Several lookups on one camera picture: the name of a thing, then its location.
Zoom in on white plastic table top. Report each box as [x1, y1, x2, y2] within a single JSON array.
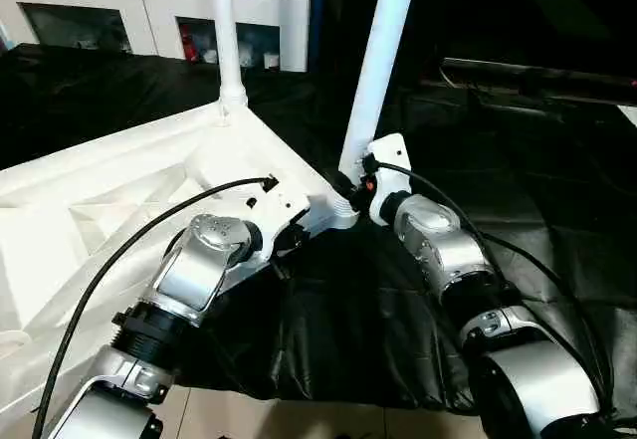
[[0, 100, 360, 413]]

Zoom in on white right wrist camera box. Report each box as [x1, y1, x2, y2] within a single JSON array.
[[364, 132, 414, 227]]

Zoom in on black work mat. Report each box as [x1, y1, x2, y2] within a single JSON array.
[[0, 43, 637, 410]]

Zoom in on red bottle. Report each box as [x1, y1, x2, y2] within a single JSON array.
[[180, 33, 199, 63]]

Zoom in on white plastic table leg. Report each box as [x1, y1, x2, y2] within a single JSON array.
[[207, 0, 249, 111], [330, 0, 423, 219]]

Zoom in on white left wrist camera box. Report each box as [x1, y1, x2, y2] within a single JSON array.
[[242, 174, 314, 267]]

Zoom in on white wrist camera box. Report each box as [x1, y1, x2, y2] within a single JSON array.
[[242, 174, 314, 267], [364, 132, 414, 227]]

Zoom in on black speaker cabinet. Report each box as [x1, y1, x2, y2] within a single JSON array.
[[307, 0, 444, 82]]

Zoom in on black flat monitor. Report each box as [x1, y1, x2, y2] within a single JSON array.
[[439, 56, 637, 108]]

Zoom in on white sideboard cabinet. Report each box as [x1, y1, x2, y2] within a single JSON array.
[[0, 0, 313, 74]]

